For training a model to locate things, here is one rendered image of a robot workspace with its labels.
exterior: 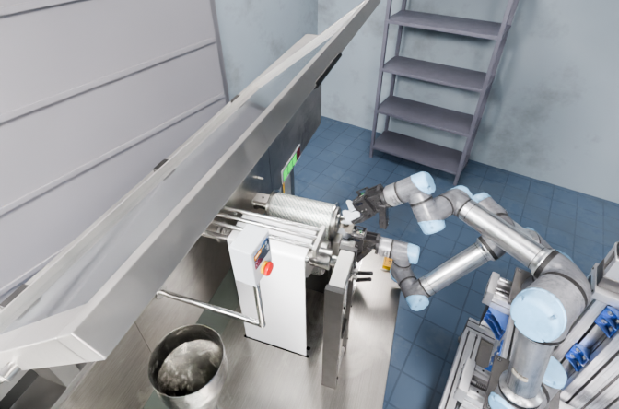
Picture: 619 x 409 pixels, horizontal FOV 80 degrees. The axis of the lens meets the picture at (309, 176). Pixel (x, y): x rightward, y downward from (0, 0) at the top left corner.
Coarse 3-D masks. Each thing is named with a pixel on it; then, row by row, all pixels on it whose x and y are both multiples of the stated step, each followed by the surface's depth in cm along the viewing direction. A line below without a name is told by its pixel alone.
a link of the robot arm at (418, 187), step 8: (416, 176) 115; (424, 176) 114; (400, 184) 118; (408, 184) 116; (416, 184) 114; (424, 184) 113; (432, 184) 115; (400, 192) 118; (408, 192) 116; (416, 192) 115; (424, 192) 114; (432, 192) 114; (400, 200) 119; (408, 200) 118; (416, 200) 115
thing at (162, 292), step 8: (160, 288) 94; (160, 296) 95; (168, 296) 94; (176, 296) 93; (184, 296) 93; (192, 304) 92; (200, 304) 91; (208, 304) 91; (216, 312) 90; (224, 312) 90; (232, 312) 90; (240, 320) 89; (248, 320) 88; (256, 320) 88
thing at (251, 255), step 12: (252, 228) 72; (264, 228) 72; (240, 240) 69; (252, 240) 69; (264, 240) 70; (240, 252) 67; (252, 252) 67; (264, 252) 72; (240, 264) 70; (252, 264) 68; (264, 264) 73; (240, 276) 72; (252, 276) 70
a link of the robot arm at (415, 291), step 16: (512, 224) 130; (480, 240) 131; (464, 256) 132; (480, 256) 130; (496, 256) 128; (432, 272) 137; (448, 272) 133; (464, 272) 132; (416, 288) 137; (432, 288) 135; (416, 304) 135
